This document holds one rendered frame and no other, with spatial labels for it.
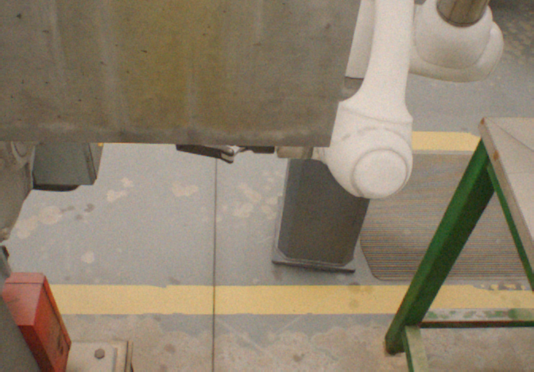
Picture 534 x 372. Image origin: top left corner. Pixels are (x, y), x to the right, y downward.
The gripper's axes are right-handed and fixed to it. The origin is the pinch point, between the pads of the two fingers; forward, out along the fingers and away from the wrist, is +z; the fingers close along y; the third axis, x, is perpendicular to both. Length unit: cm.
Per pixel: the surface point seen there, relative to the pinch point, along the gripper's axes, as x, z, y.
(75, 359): -68, 22, -10
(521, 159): -5, -65, -1
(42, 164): -0.1, 16.1, -8.0
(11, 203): 21.3, 10.1, -32.2
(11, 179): 23.8, 9.8, -31.1
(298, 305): -97, -37, 21
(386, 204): -97, -72, 61
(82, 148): 3.7, 9.5, -8.0
